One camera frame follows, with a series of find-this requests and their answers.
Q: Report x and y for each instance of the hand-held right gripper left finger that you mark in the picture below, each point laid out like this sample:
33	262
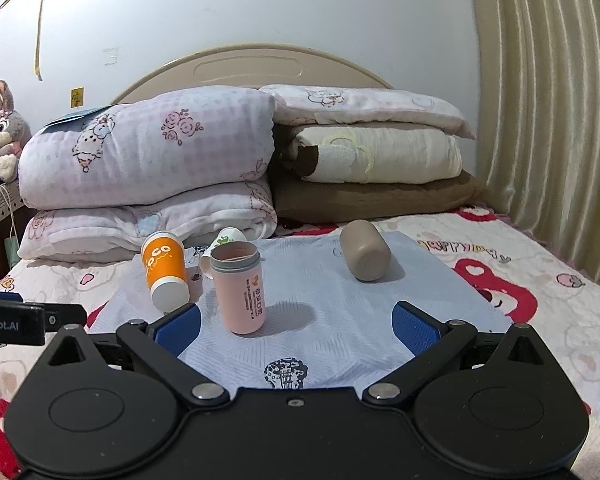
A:
180	330

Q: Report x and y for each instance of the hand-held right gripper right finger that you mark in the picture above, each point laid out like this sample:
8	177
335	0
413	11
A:
415	327

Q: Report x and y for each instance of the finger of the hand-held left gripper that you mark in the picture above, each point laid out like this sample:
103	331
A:
67	317

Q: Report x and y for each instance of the orange paper cup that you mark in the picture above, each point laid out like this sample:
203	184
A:
162	260

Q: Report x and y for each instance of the brown matte cup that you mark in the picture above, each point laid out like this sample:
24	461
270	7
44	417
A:
362	250

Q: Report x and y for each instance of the pink plastic cup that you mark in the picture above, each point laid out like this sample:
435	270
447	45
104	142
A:
240	300

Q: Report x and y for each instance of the light blue printed cloth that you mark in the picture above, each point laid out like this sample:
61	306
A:
330	310

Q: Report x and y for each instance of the pink floral pillow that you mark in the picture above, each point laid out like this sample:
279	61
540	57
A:
105	230

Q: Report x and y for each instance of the white mug with green print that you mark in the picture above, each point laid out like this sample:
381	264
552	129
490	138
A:
228	236

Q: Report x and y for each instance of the printed bed sheet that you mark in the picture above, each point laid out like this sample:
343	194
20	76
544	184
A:
530	280

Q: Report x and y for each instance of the brown pillow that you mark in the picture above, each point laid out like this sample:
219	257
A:
380	200

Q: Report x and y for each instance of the cream folded blanket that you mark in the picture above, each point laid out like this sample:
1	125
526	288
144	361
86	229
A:
390	155

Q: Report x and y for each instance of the pink checkered folded quilt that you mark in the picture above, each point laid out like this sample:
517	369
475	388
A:
145	145

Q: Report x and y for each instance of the grey rabbit plush toy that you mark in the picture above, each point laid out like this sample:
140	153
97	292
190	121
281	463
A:
5	125

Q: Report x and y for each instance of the pink checkered pillow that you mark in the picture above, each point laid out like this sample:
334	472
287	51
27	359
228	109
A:
360	105

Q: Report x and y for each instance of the cream curtain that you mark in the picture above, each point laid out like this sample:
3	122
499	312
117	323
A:
545	110

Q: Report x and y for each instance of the beige headboard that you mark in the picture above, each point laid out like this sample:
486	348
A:
250	67

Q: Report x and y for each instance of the yellow wall sticker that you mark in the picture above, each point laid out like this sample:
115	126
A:
77	98

